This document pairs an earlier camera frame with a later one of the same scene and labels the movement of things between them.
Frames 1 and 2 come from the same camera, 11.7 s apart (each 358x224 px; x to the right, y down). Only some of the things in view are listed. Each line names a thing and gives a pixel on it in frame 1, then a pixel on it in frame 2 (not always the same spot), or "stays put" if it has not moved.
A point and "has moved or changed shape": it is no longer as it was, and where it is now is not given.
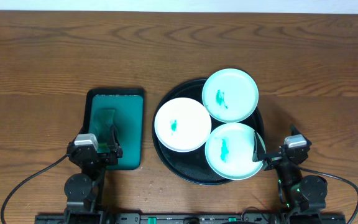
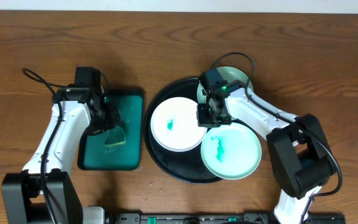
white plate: [183, 124] stays put
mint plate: [229, 152] stays put
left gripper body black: [103, 154] -> [111, 121]
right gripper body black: [278, 156] -> [205, 115]
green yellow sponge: [102, 120] has moved or changed shape
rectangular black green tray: [128, 104] stays put
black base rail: [189, 218] stays put
